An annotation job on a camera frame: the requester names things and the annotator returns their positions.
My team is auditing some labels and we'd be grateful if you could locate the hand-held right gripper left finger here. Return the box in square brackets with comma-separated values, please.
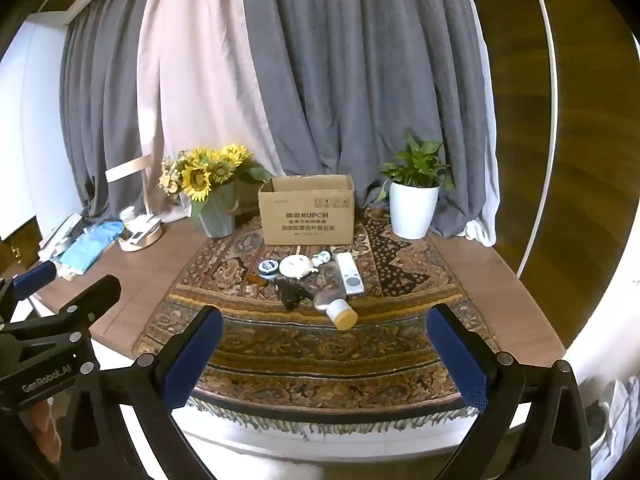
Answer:
[59, 304, 226, 480]

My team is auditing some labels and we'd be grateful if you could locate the crumpled white cloth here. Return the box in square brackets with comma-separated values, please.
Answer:
[585, 375, 640, 480]

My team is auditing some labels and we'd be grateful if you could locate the grey curtain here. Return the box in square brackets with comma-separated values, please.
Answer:
[60, 0, 168, 216]
[240, 0, 501, 246]

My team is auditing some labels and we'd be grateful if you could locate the grey ribbed vase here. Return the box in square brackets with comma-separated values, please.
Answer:
[198, 182, 236, 238]

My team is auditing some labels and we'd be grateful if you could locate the sunflower bouquet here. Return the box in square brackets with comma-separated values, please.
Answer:
[159, 144, 273, 216]

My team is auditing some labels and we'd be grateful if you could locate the pale pink curtain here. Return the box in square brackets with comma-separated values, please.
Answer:
[135, 0, 286, 221]

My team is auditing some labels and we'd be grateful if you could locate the patterned fringed rug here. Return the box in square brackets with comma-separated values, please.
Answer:
[132, 205, 501, 431]

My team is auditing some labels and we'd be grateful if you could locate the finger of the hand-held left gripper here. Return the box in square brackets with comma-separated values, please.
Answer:
[0, 260, 57, 328]
[0, 274, 123, 361]

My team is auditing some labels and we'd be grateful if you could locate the white remote control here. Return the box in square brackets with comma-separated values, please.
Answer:
[336, 252, 364, 297]

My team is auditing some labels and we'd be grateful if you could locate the white round device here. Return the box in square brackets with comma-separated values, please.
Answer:
[119, 219, 163, 252]

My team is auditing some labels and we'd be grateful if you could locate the white hoop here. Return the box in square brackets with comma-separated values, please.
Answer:
[515, 0, 559, 286]

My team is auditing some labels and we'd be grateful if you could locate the green leafy plant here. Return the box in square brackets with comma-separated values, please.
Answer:
[377, 132, 456, 201]

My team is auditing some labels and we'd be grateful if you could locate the white sheer curtain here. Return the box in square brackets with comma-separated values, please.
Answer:
[462, 25, 502, 247]

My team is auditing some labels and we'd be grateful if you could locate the grey bottle with wooden cap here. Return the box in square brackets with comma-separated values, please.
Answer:
[313, 290, 357, 331]

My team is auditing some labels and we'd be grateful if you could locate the white round gadget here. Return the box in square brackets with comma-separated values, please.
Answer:
[279, 254, 317, 279]

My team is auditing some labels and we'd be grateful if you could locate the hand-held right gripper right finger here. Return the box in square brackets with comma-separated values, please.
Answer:
[426, 303, 593, 480]

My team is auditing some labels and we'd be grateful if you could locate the black gadget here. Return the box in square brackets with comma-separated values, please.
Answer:
[277, 280, 308, 309]

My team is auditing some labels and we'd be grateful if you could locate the blue cloth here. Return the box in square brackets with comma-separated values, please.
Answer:
[60, 220, 126, 273]

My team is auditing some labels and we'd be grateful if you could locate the white plant pot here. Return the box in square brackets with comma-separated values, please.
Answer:
[389, 181, 441, 240]

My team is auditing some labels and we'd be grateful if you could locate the brown cardboard box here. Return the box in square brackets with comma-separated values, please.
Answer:
[258, 175, 356, 246]

